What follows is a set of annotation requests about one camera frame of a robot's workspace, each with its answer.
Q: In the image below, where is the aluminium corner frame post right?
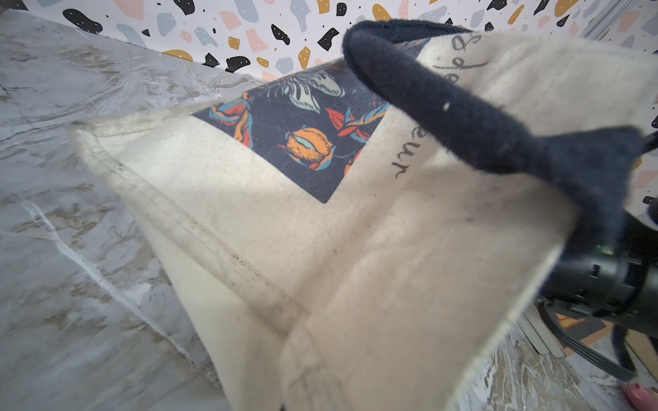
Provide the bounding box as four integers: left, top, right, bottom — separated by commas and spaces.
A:
579, 0, 635, 41

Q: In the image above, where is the wooden chessboard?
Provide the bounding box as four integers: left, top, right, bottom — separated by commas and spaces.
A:
625, 331, 657, 380

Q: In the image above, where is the orange and black book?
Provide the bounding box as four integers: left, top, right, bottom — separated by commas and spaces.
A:
552, 313, 613, 346

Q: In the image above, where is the beige canvas floral tote bag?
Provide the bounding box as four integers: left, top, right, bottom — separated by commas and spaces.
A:
70, 20, 657, 410

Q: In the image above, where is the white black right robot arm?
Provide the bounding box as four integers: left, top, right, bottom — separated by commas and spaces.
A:
537, 213, 657, 382

